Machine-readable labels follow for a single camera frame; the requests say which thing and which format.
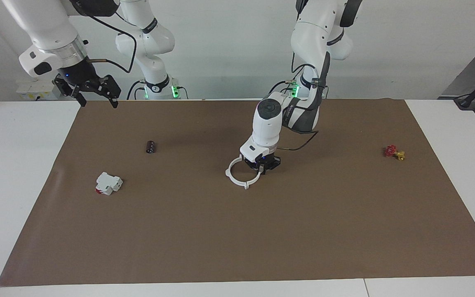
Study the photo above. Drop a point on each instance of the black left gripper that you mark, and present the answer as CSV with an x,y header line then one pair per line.
x,y
268,161

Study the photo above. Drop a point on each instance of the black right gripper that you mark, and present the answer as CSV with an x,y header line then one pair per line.
x,y
81,78

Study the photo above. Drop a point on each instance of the white power strip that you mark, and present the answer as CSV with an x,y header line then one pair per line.
x,y
31,91

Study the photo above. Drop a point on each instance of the brown paper mat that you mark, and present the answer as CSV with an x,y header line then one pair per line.
x,y
241,239

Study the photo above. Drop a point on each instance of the black cylindrical capacitor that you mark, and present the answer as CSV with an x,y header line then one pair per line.
x,y
151,147

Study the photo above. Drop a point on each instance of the white circuit breaker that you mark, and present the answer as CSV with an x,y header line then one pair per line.
x,y
107,182

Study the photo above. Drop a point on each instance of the red and yellow valve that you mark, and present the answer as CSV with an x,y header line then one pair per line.
x,y
391,150

